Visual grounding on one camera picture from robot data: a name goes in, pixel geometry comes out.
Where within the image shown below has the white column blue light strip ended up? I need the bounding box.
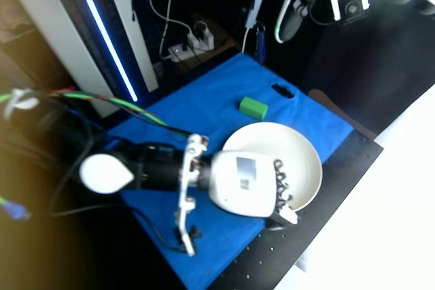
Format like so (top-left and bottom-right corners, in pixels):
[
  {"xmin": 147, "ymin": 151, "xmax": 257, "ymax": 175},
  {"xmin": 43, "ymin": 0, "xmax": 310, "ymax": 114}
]
[{"xmin": 0, "ymin": 0, "xmax": 160, "ymax": 120}]

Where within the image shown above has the green rectangular block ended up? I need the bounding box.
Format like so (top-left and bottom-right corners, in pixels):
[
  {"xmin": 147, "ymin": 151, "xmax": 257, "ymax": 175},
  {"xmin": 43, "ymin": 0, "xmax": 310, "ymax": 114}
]
[{"xmin": 239, "ymin": 96, "xmax": 269, "ymax": 121}]

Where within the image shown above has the blue lanyard strap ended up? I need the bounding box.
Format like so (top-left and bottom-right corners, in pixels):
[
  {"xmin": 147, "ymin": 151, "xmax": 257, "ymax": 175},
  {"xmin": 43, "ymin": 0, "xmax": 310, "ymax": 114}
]
[{"xmin": 255, "ymin": 22, "xmax": 268, "ymax": 64}]

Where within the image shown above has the blue fabric cloth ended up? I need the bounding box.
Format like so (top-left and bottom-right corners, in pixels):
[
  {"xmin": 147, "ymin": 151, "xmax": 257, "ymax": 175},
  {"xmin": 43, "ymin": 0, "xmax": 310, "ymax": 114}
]
[{"xmin": 107, "ymin": 52, "xmax": 356, "ymax": 290}]

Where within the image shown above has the black perforated board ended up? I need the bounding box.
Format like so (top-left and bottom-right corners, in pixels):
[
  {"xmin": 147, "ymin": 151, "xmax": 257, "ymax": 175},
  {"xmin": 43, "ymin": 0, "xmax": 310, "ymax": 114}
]
[{"xmin": 207, "ymin": 126, "xmax": 385, "ymax": 290}]

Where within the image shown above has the white round plate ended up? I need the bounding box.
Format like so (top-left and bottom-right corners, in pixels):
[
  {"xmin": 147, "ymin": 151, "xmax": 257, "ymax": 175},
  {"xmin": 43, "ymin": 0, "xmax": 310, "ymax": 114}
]
[{"xmin": 220, "ymin": 122, "xmax": 324, "ymax": 213}]

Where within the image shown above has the white adapter blue connector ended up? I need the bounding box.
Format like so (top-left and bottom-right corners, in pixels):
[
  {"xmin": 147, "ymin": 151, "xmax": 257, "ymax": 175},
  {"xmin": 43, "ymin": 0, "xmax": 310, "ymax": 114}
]
[{"xmin": 244, "ymin": 0, "xmax": 264, "ymax": 29}]

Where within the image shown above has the white power strip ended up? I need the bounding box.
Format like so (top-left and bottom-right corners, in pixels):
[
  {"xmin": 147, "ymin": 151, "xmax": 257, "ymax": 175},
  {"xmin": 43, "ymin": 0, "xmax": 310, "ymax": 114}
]
[{"xmin": 167, "ymin": 33, "xmax": 215, "ymax": 63}]

